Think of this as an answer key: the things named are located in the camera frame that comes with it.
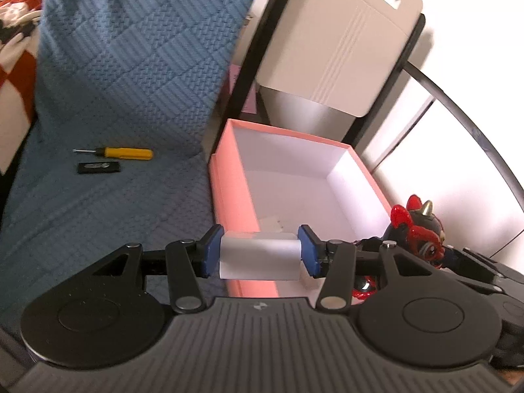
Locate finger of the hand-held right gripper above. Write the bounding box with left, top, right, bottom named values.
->
left=445, top=246, right=508, bottom=294

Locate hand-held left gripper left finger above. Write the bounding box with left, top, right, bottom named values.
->
left=92, top=224, right=224, bottom=314

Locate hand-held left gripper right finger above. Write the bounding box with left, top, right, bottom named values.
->
left=298, top=224, right=445, bottom=312

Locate white charger plug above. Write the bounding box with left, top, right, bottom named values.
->
left=220, top=233, right=302, bottom=282

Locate white square box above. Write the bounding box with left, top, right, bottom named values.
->
left=260, top=214, right=286, bottom=231

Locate red black toy figure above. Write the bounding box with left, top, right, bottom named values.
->
left=352, top=195, right=449, bottom=302

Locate pink cardboard box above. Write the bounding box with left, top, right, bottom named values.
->
left=209, top=118, right=396, bottom=298

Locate yellow screwdriver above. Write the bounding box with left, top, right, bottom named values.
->
left=72, top=146, right=155, bottom=160

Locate black usb stick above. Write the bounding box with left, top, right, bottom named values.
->
left=78, top=162, right=122, bottom=174

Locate pink flat card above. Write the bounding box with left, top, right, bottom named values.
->
left=226, top=63, right=259, bottom=114

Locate blue textured seat cover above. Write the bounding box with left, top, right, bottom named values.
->
left=0, top=0, right=271, bottom=336

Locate red white black striped blanket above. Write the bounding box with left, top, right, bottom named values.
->
left=0, top=0, right=52, bottom=173

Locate black metal rail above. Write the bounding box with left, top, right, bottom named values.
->
left=366, top=59, right=524, bottom=218

